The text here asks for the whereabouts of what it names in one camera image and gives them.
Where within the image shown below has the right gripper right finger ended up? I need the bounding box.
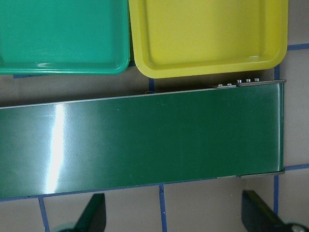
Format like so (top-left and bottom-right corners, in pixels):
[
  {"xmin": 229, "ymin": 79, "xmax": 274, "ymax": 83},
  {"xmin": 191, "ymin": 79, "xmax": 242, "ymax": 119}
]
[{"xmin": 241, "ymin": 190, "xmax": 297, "ymax": 232}]

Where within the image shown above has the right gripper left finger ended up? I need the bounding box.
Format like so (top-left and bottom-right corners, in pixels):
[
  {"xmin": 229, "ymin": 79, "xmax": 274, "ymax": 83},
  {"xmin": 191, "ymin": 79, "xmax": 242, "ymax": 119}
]
[{"xmin": 73, "ymin": 193, "xmax": 107, "ymax": 232}]

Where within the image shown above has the green conveyor belt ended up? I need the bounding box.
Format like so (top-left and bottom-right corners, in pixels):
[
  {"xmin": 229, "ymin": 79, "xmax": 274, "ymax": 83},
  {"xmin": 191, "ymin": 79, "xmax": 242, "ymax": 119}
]
[{"xmin": 0, "ymin": 80, "xmax": 284, "ymax": 199}]

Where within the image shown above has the green plastic tray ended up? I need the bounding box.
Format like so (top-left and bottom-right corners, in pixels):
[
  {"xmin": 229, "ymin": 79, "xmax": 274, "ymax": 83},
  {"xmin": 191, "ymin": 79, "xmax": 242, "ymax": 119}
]
[{"xmin": 0, "ymin": 0, "xmax": 130, "ymax": 75}]

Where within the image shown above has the yellow plastic tray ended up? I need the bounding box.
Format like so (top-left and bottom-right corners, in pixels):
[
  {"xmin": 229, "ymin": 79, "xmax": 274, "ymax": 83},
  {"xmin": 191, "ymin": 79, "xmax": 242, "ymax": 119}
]
[{"xmin": 128, "ymin": 0, "xmax": 289, "ymax": 78}]

